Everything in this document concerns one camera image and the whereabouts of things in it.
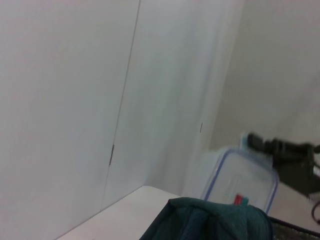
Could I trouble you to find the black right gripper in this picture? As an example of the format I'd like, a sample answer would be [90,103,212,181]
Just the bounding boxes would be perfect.
[246,133,320,201]

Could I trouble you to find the clear blue-rimmed food container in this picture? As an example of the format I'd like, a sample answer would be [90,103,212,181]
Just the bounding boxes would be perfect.
[201,132,280,216]

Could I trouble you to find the teal fabric insulated bag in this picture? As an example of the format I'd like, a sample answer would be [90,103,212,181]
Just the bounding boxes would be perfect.
[138,196,320,240]

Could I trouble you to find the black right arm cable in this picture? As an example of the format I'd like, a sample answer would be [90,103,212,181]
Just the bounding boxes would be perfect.
[310,201,320,224]

